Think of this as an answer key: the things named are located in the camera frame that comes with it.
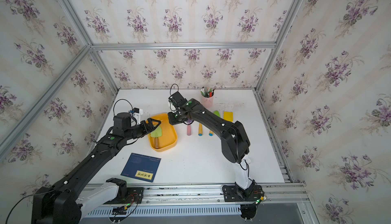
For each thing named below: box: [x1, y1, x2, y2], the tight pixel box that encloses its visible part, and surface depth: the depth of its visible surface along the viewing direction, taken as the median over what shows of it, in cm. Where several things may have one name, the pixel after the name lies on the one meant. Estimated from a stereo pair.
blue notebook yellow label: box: [120, 152, 162, 183], surface depth 85 cm
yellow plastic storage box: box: [146, 113, 178, 153], surface depth 93 cm
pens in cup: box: [200, 86, 216, 98], surface depth 106 cm
